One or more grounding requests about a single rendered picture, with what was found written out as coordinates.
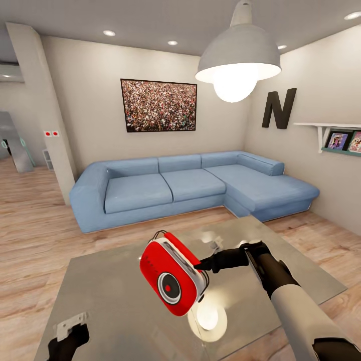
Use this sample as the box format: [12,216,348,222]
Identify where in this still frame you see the radio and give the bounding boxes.
[140,231,209,316]

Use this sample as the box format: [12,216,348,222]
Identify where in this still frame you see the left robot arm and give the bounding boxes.
[47,311,90,361]

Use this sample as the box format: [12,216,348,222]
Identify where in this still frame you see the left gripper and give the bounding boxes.
[48,323,90,357]

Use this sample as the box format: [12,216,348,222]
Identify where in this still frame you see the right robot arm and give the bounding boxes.
[194,236,361,361]

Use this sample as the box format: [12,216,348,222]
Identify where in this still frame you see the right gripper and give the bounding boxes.
[194,249,236,273]

